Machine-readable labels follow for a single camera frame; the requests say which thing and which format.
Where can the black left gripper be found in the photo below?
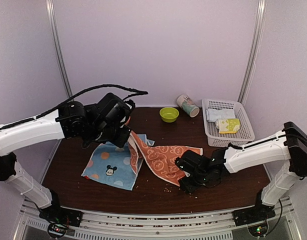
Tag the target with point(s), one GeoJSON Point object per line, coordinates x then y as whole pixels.
{"type": "Point", "coordinates": [120, 142]}

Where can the left circuit board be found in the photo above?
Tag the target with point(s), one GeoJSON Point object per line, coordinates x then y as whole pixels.
{"type": "Point", "coordinates": [56, 231]}

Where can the front aluminium rail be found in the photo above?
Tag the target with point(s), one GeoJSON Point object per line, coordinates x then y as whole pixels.
{"type": "Point", "coordinates": [210, 225]}

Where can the right circuit board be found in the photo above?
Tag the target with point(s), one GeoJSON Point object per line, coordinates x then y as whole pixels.
{"type": "Point", "coordinates": [258, 230]}

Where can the green plastic bowl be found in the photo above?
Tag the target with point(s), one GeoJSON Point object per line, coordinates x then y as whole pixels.
{"type": "Point", "coordinates": [169, 114]}

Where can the blue mickey dotted towel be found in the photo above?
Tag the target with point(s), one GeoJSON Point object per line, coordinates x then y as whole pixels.
{"type": "Point", "coordinates": [112, 166]}

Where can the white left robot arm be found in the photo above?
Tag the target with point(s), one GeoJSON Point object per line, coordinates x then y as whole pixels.
{"type": "Point", "coordinates": [65, 121]}

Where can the light blue folded towel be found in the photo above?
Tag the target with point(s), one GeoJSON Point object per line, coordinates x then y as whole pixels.
{"type": "Point", "coordinates": [212, 115]}

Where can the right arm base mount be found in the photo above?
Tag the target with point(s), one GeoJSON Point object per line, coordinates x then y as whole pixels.
{"type": "Point", "coordinates": [258, 212]}

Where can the circuit board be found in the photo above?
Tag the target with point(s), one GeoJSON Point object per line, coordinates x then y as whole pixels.
{"type": "Point", "coordinates": [56, 231]}
{"type": "Point", "coordinates": [258, 230]}

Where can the aluminium frame post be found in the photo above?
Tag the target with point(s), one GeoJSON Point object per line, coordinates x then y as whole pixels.
{"type": "Point", "coordinates": [254, 49]}
{"type": "Point", "coordinates": [57, 45]}

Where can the tall illustrated ceramic cup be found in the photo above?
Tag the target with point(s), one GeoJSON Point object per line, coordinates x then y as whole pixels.
{"type": "Point", "coordinates": [187, 105]}

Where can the orange bunny towel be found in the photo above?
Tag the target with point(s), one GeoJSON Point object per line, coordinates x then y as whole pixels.
{"type": "Point", "coordinates": [159, 158]}

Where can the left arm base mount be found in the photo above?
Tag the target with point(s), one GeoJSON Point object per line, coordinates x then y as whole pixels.
{"type": "Point", "coordinates": [60, 215]}

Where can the right aluminium frame post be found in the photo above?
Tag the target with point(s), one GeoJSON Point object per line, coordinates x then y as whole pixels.
{"type": "Point", "coordinates": [254, 49]}

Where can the rolled green yellow towel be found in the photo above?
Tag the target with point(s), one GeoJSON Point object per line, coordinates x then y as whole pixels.
{"type": "Point", "coordinates": [228, 125]}

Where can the white perforated plastic basket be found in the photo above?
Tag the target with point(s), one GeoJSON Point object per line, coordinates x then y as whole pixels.
{"type": "Point", "coordinates": [244, 135]}

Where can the left aluminium frame post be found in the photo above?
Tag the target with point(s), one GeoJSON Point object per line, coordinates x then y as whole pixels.
{"type": "Point", "coordinates": [57, 45]}

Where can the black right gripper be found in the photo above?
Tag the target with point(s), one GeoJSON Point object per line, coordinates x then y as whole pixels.
{"type": "Point", "coordinates": [188, 188]}

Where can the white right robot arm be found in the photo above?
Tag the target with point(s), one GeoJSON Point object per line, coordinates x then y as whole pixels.
{"type": "Point", "coordinates": [288, 145]}

